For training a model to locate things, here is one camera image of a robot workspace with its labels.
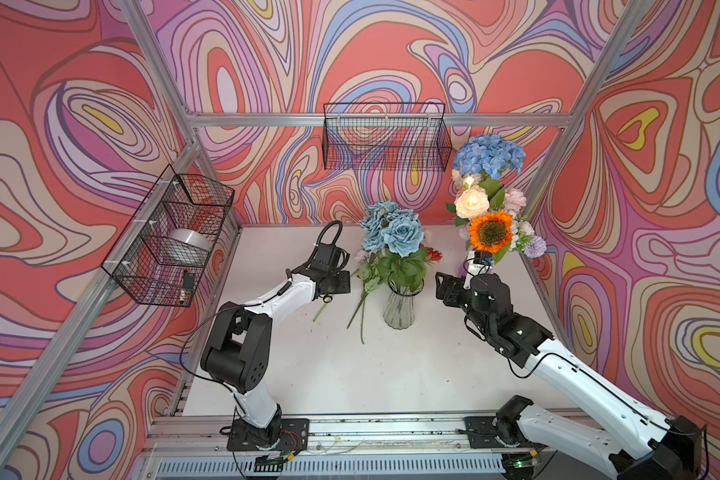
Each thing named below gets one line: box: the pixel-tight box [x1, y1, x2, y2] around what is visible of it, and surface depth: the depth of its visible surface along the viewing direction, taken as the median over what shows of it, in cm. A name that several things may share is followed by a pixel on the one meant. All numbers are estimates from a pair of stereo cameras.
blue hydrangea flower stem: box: [452, 133, 527, 180], surface depth 76 cm
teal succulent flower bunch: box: [359, 200, 428, 291], surface depth 72 cm
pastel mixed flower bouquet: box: [509, 220, 547, 259], surface depth 79 cm
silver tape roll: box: [158, 228, 210, 266], surface depth 74 cm
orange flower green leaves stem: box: [468, 210, 515, 265], surface depth 67 cm
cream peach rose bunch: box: [446, 169, 490, 227], surface depth 72 cm
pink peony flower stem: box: [504, 188, 527, 214], surface depth 85 cm
